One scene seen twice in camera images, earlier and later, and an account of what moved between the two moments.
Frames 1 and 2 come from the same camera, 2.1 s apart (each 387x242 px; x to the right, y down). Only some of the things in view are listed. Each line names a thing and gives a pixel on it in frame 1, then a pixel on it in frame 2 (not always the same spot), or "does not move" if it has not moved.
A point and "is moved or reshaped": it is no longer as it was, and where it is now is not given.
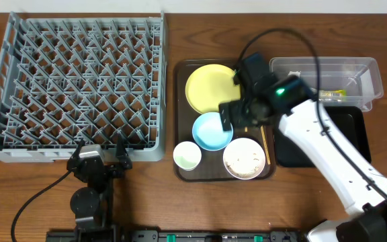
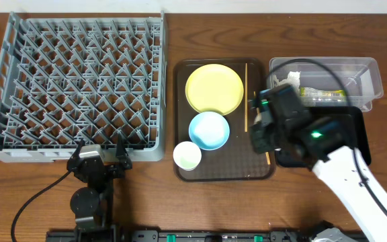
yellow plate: (208, 85) does not move
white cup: (187, 155) does not move
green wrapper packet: (332, 93) is moved or reshaped
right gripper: (235, 106) to (256, 143)
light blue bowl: (208, 133) does not move
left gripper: (104, 169) does not move
